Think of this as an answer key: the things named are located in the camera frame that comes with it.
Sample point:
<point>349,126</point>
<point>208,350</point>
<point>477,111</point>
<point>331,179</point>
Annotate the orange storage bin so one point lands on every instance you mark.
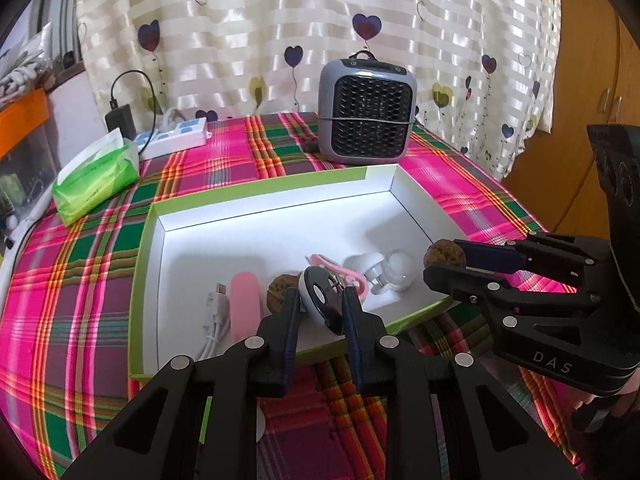
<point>25,115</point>

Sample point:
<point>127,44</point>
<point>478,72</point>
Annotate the grey portable heater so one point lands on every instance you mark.
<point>367,110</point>

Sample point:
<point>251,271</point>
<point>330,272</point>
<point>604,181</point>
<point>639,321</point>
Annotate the cream heart print curtain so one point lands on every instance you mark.
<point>250,10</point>

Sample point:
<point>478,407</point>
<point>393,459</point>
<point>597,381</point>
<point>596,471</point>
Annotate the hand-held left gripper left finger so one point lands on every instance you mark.
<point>289,340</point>

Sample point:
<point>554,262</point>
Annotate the wooden cabinet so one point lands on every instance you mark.
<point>590,60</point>

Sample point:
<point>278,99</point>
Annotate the white work gloves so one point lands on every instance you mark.
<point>20,77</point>

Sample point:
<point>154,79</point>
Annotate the clear round dome cap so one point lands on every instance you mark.
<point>400,270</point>

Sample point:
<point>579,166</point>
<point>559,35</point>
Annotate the black and white round disc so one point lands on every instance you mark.
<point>320,300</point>

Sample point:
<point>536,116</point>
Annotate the white power strip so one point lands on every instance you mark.
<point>180,135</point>

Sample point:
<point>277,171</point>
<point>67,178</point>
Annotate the pink oblong case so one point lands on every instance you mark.
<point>245,300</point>

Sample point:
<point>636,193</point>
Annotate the pink green plaid tablecloth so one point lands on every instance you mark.
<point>75,310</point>

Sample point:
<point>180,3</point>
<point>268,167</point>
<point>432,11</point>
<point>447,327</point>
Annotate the green tissue pack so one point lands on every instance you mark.
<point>95,180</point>

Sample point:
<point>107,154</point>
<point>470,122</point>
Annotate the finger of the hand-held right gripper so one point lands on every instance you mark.
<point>465,282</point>
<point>490,255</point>

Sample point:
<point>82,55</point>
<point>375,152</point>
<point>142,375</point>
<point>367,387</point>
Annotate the pink curved clip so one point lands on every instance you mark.
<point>325,260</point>

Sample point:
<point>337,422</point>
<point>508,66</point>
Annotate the green and white cardboard box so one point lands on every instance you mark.
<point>250,220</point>

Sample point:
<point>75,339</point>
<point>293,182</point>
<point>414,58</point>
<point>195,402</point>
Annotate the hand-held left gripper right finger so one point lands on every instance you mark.
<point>352,340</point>

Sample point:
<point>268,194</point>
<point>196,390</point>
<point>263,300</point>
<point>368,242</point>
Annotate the white round cap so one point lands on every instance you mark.
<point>261,422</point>

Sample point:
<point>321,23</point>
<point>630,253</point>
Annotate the black charger adapter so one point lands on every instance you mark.
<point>120,120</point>

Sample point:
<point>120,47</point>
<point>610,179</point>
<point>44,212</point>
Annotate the brown walnut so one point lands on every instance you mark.
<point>280,290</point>
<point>442,252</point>

